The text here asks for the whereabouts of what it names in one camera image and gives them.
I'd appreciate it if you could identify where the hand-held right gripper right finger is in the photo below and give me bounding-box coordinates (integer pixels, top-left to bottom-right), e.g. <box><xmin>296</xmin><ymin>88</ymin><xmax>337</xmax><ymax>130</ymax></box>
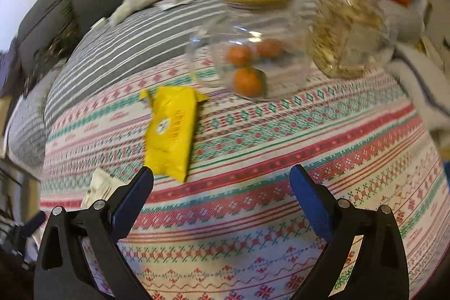
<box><xmin>289</xmin><ymin>164</ymin><xmax>410</xmax><ymax>300</ymax></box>

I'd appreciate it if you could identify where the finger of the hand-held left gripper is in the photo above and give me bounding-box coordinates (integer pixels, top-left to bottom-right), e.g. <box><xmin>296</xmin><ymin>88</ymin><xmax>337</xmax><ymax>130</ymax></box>
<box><xmin>14</xmin><ymin>211</ymin><xmax>46</xmax><ymax>241</ymax></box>

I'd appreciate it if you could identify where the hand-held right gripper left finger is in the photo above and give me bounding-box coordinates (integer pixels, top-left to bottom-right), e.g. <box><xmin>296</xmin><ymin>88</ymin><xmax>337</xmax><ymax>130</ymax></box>
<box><xmin>34</xmin><ymin>166</ymin><xmax>154</xmax><ymax>300</ymax></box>

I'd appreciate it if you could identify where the yellow snack packet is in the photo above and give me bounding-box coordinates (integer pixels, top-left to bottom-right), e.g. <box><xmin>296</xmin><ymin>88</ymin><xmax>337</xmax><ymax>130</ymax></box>
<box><xmin>139</xmin><ymin>86</ymin><xmax>209</xmax><ymax>183</ymax></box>

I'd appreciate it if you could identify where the crumpled white wrapper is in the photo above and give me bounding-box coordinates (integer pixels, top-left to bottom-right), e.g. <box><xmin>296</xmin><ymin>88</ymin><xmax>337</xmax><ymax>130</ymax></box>
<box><xmin>82</xmin><ymin>168</ymin><xmax>123</xmax><ymax>209</ymax></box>

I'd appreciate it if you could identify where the patterned tablecloth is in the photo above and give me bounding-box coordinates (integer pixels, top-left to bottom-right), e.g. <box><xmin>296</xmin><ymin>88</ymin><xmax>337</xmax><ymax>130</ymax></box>
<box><xmin>40</xmin><ymin>40</ymin><xmax>447</xmax><ymax>300</ymax></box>

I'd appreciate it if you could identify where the tangerine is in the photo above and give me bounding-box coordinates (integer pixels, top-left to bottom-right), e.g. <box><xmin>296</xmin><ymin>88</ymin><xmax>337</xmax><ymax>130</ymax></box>
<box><xmin>227</xmin><ymin>45</ymin><xmax>254</xmax><ymax>67</ymax></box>
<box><xmin>256</xmin><ymin>38</ymin><xmax>284</xmax><ymax>59</ymax></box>
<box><xmin>234</xmin><ymin>67</ymin><xmax>264</xmax><ymax>97</ymax></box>

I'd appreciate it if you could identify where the grey striped blanket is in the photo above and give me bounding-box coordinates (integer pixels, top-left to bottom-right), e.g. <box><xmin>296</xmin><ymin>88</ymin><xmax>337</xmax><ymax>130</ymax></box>
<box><xmin>7</xmin><ymin>0</ymin><xmax>317</xmax><ymax>177</ymax></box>

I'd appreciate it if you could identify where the grey and white cloth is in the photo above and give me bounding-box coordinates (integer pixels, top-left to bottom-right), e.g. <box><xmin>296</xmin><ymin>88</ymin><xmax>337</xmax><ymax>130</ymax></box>
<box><xmin>387</xmin><ymin>0</ymin><xmax>450</xmax><ymax>139</ymax></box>

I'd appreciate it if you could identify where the glass jar with seeds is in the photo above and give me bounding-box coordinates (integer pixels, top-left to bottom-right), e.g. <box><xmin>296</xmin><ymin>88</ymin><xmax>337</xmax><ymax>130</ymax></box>
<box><xmin>309</xmin><ymin>0</ymin><xmax>398</xmax><ymax>79</ymax></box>

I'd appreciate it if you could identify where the dark patterned cloth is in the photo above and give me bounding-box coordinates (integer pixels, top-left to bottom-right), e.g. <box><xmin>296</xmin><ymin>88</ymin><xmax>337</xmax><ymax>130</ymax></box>
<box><xmin>24</xmin><ymin>1</ymin><xmax>74</xmax><ymax>90</ymax></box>

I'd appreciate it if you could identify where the glass jar with cork lid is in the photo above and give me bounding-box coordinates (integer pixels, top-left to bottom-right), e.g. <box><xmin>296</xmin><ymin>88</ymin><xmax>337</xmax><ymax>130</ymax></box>
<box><xmin>186</xmin><ymin>0</ymin><xmax>317</xmax><ymax>100</ymax></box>

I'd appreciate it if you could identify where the white paper sheet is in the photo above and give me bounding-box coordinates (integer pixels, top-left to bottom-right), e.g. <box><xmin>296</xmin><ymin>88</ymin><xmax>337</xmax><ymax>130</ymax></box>
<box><xmin>155</xmin><ymin>0</ymin><xmax>197</xmax><ymax>10</ymax></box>

